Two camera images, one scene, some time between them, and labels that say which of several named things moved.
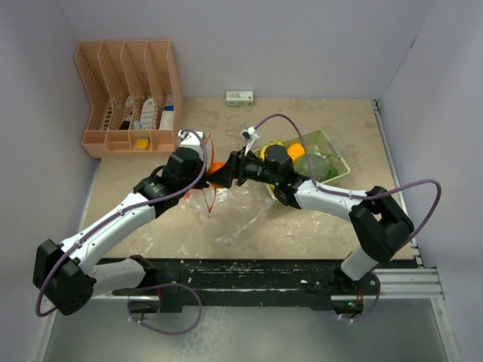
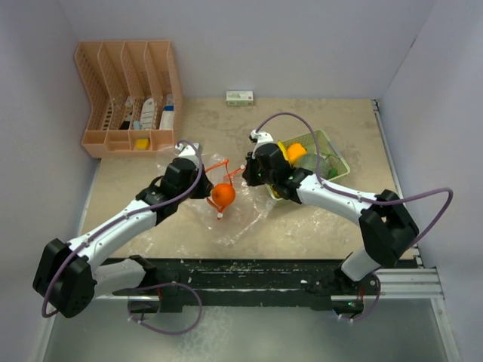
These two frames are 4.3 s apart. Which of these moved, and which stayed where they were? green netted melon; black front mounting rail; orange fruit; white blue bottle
Moved: orange fruit
Stayed: black front mounting rail; white blue bottle; green netted melon
